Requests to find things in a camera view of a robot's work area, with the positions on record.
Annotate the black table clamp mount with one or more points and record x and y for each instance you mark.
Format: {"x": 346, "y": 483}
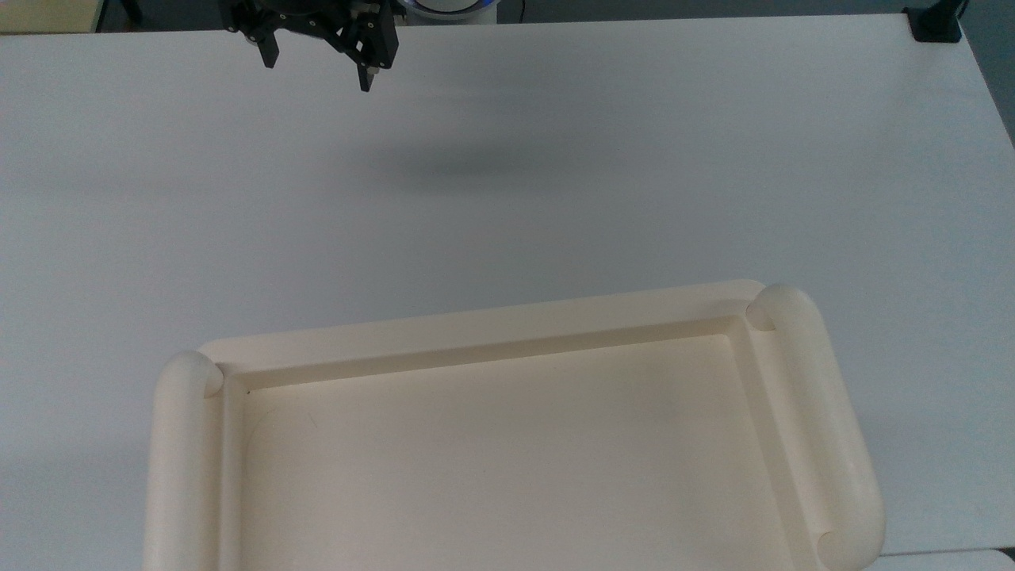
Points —
{"x": 936, "y": 24}

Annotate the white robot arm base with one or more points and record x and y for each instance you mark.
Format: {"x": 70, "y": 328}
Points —
{"x": 448, "y": 9}

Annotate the yellow wooden furniture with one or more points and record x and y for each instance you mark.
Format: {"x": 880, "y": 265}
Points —
{"x": 47, "y": 14}

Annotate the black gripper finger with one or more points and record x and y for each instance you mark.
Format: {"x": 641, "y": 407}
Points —
{"x": 367, "y": 75}
{"x": 267, "y": 52}

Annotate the cream plastic tray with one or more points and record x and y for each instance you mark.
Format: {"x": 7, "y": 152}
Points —
{"x": 507, "y": 444}

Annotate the black furniture leg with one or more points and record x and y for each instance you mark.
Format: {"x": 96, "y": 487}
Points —
{"x": 132, "y": 8}

